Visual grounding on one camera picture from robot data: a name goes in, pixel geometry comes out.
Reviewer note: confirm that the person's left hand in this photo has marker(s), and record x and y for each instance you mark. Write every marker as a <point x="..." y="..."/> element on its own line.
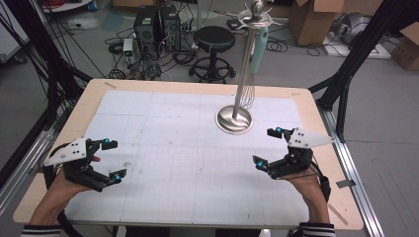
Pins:
<point x="57" y="197"/>

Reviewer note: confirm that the small white electronics box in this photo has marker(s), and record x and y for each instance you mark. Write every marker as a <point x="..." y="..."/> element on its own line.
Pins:
<point x="128" y="46"/>

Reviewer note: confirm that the black metal frame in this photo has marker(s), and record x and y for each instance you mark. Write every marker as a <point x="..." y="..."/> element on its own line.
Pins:
<point x="362" y="42"/>
<point x="36" y="39"/>

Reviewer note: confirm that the aluminium rail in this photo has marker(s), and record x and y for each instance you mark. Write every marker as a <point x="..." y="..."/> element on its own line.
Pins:
<point x="355" y="197"/>
<point x="19" y="177"/>

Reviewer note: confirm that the person's right hand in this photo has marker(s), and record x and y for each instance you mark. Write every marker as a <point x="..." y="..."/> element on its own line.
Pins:
<point x="311" y="194"/>

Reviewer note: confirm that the grey tape strip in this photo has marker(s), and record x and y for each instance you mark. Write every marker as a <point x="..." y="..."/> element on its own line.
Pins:
<point x="346" y="183"/>

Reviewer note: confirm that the clear plastic bag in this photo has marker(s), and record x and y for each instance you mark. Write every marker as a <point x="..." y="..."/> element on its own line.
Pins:
<point x="82" y="23"/>

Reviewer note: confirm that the small cardboard box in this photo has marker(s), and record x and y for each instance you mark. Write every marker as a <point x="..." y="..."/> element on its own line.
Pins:
<point x="406" y="49"/>

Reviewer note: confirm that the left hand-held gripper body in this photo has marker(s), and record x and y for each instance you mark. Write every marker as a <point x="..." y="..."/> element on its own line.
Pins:
<point x="66" y="152"/>

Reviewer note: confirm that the grey round appliance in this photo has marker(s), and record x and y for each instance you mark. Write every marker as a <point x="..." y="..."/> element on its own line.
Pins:
<point x="354" y="28"/>

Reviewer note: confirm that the black computer tower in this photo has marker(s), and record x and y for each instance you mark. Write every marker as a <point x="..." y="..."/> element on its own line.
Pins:
<point x="145" y="24"/>
<point x="171" y="26"/>

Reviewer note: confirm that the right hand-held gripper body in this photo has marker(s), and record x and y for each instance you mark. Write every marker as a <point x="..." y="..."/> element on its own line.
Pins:
<point x="306" y="138"/>

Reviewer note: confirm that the steel utensil stand with hooks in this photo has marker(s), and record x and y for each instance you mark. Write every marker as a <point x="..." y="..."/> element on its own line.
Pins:
<point x="243" y="75"/>

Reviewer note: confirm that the large open cardboard box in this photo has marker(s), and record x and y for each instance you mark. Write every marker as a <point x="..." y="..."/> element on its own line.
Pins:
<point x="313" y="23"/>

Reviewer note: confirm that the black round stool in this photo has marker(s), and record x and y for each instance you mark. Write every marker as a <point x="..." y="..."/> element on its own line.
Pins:
<point x="214" y="39"/>

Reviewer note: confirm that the white grid mat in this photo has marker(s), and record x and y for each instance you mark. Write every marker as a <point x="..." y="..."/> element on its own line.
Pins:
<point x="184" y="138"/>

